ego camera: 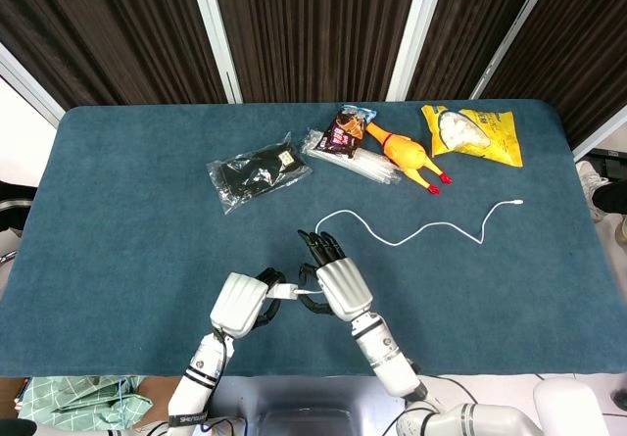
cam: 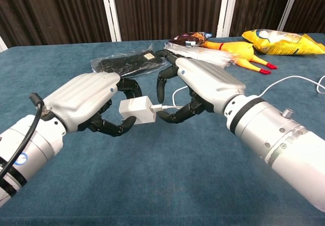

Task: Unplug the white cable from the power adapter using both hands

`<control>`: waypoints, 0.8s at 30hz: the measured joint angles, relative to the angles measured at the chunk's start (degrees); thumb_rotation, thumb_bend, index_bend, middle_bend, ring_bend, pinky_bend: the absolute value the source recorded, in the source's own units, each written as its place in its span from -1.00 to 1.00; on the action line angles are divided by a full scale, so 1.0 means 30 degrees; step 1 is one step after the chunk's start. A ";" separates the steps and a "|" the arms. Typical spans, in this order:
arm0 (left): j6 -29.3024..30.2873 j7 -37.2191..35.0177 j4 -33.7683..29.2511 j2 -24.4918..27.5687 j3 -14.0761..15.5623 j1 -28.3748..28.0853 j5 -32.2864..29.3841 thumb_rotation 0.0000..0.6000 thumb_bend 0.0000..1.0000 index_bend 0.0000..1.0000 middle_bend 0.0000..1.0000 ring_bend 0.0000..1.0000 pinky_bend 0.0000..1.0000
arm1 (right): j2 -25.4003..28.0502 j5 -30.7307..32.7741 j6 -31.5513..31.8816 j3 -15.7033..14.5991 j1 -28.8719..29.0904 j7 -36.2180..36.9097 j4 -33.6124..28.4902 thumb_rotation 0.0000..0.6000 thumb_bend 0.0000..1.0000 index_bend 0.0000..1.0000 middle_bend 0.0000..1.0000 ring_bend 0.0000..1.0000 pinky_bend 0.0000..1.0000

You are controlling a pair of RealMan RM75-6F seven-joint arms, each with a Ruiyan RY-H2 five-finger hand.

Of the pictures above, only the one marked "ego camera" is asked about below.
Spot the white power adapter plug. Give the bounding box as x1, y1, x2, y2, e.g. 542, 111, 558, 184
267, 283, 301, 302

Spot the brown cardboard box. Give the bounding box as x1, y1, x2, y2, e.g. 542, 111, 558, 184
130, 375, 183, 427

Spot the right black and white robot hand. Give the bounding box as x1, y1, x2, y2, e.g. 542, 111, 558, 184
297, 228, 374, 323

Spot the white partition post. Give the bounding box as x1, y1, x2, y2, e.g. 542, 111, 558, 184
572, 118, 627, 161
0, 43, 66, 126
185, 0, 244, 104
386, 0, 450, 102
469, 0, 559, 100

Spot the white shoe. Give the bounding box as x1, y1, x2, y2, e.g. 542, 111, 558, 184
576, 160, 611, 222

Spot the green checked cloth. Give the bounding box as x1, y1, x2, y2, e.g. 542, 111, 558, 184
17, 375, 154, 428

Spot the clear pack of straws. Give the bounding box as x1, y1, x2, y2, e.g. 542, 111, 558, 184
300, 127, 402, 186

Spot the white charger with cable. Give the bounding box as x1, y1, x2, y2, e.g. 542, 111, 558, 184
295, 199, 525, 296

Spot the yellow bag of white candies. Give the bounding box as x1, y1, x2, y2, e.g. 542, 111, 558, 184
420, 104, 524, 168

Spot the black item in clear bag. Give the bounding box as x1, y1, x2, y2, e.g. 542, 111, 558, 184
205, 131, 314, 216

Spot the dark snack packet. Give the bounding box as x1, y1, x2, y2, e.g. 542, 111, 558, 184
317, 104, 378, 158

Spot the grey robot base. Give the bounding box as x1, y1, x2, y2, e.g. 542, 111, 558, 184
208, 374, 413, 436

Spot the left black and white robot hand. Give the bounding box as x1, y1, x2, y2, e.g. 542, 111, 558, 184
209, 267, 289, 340

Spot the yellow rubber chicken toy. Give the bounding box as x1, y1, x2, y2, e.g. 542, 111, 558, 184
365, 121, 455, 195

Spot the thin black wire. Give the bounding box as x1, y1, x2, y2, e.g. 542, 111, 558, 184
438, 375, 484, 411

